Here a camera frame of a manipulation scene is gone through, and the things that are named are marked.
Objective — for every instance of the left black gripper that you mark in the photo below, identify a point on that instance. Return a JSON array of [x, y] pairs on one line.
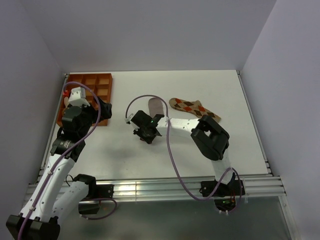
[[105, 112]]

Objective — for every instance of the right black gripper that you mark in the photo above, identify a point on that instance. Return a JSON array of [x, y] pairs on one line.
[[148, 140]]

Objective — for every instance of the grey sock red stripes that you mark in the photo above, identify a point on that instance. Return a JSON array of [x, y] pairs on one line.
[[155, 107]]

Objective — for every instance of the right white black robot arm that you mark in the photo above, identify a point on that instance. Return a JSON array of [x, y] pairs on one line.
[[211, 139]]

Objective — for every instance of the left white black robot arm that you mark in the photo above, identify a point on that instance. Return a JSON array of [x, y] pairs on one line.
[[42, 216]]

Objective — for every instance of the rolled beige sock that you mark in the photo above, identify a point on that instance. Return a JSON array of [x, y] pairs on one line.
[[65, 102]]

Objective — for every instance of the tan argyle sock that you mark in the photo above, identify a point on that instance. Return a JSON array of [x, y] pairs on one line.
[[192, 107]]

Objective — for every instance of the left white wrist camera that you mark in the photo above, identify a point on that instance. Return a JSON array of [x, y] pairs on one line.
[[77, 97]]

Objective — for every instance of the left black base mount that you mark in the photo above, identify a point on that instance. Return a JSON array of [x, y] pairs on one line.
[[104, 191]]

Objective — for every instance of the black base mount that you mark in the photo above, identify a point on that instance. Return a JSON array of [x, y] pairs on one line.
[[235, 188], [104, 191]]

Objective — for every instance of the black box under rail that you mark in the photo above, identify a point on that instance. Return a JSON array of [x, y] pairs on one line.
[[88, 208]]

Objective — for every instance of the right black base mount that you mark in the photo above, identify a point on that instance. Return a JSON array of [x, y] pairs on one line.
[[235, 188]]

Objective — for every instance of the aluminium frame rail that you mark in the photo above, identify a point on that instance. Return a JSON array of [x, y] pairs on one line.
[[170, 189]]

